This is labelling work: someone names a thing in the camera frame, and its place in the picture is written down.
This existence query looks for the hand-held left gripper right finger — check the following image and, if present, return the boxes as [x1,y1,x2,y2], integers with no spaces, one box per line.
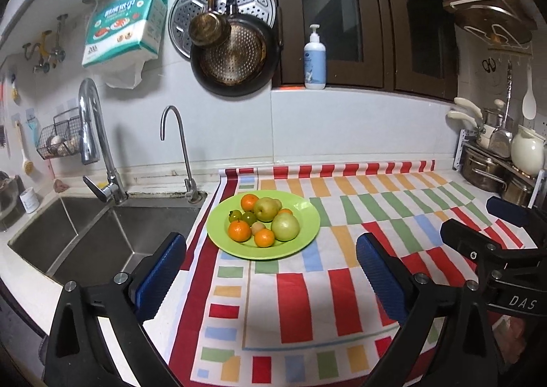
[356,233,511,387]

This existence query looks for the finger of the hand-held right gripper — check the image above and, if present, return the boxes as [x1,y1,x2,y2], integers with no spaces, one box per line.
[486,196,547,238]
[440,219,547,281]

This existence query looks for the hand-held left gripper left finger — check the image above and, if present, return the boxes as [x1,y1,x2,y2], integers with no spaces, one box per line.
[43,232,187,387]

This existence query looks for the green plate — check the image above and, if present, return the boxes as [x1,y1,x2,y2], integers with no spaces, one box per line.
[206,190,321,260]

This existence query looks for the large orange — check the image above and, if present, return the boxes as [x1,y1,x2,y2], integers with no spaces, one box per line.
[228,220,252,242]

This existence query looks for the yellow-green pear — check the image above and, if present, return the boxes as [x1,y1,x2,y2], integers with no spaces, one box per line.
[254,197,283,222]

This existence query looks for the person's right hand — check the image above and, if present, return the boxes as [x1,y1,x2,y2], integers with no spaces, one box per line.
[491,314,527,354]

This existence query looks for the small stainless steel pot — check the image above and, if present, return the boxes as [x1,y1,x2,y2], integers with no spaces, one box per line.
[502,175,535,206]

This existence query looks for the large stainless steel pot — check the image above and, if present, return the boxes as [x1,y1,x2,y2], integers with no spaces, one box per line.
[462,145,509,193]

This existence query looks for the cream ceramic jug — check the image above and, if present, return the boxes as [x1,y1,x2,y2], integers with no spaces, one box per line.
[511,125,547,177]

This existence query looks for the striped colourful cloth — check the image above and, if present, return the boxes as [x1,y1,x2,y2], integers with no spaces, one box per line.
[169,160,539,387]

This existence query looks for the metal skimmer ladle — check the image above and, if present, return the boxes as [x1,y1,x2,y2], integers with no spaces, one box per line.
[489,62,514,157]

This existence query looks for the metal dish rack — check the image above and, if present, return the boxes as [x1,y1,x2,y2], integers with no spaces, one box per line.
[452,129,547,208]

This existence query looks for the stainless steel sink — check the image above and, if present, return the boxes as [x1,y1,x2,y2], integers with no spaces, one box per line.
[8,192,208,289]

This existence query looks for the white rice spoon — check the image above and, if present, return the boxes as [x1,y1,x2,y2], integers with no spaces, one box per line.
[522,64,537,119]

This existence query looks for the thin gooseneck faucet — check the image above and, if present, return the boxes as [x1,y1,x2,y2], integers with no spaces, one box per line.
[161,105,199,202]

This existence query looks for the small white cup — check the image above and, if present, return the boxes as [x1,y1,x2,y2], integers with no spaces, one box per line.
[19,188,40,214]

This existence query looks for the large chrome faucet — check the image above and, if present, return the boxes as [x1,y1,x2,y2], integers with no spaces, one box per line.
[78,78,129,205]

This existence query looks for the metal bowl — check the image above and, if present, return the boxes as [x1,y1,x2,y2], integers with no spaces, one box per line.
[0,173,24,221]

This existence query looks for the wooden cutting boards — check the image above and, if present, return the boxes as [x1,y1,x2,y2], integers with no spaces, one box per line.
[442,0,537,46]

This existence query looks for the white pump bottle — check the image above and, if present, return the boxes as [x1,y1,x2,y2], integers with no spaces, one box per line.
[303,24,326,90]

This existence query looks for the black frying pan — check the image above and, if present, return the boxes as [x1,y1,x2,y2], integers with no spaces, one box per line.
[190,0,280,97]

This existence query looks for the small brass pot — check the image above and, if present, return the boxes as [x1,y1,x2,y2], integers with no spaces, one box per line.
[188,0,232,48]

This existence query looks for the paper towel pack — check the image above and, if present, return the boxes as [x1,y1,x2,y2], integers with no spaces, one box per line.
[82,0,168,88]

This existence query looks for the perforated steel steamer plate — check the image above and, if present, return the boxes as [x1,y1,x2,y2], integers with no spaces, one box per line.
[168,0,276,58]

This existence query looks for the cream knife handles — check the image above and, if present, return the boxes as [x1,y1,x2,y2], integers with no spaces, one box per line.
[446,97,488,135]

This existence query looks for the black wire basket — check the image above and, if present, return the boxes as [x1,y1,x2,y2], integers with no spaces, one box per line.
[36,111,84,160]

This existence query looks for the white wire wall rack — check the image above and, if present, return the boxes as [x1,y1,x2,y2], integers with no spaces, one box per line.
[464,23,533,56]

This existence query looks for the long handled dish brush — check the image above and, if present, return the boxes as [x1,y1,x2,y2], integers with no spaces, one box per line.
[16,122,36,176]

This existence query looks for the dark brown window frame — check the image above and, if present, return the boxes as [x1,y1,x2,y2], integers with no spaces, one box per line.
[265,0,460,103]

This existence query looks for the yellow handled wall tap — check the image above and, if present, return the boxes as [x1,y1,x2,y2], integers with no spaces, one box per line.
[23,30,56,73]

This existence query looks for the metal wall hook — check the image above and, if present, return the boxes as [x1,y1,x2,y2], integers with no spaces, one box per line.
[55,14,69,60]

